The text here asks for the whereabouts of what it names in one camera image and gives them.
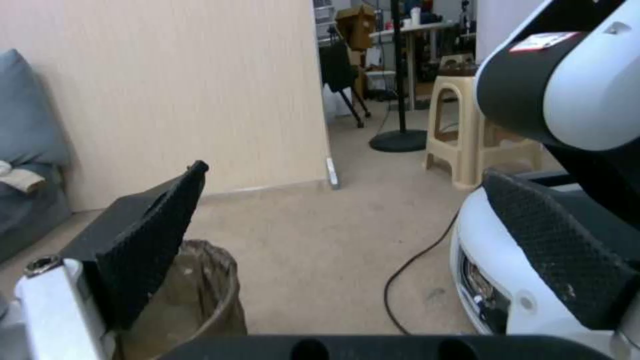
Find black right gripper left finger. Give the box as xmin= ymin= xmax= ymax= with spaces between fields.
xmin=13 ymin=160 xmax=210 ymax=360

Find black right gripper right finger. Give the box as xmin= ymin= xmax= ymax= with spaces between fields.
xmin=482 ymin=169 xmax=640 ymax=360

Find trash can with brown bag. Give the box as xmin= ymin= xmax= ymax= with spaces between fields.
xmin=112 ymin=239 xmax=249 ymax=360

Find black round-base floor stand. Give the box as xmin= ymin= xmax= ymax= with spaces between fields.
xmin=368 ymin=0 xmax=430 ymax=153

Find beige cloth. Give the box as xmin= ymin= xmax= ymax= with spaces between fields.
xmin=0 ymin=160 xmax=47 ymax=194

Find beige plastic stool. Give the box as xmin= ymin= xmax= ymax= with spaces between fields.
xmin=425 ymin=75 xmax=544 ymax=192

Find blue grey sofa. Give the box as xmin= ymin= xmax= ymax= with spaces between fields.
xmin=0 ymin=48 xmax=74 ymax=265

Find white work table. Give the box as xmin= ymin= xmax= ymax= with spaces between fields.
xmin=368 ymin=18 xmax=478 ymax=112

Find black folding easel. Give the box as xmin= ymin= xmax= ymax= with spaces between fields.
xmin=318 ymin=38 xmax=374 ymax=129

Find black floor cable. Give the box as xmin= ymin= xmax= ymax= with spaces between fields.
xmin=383 ymin=211 xmax=463 ymax=335

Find silver metal wall foot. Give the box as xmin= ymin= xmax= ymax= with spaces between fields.
xmin=325 ymin=157 xmax=342 ymax=190

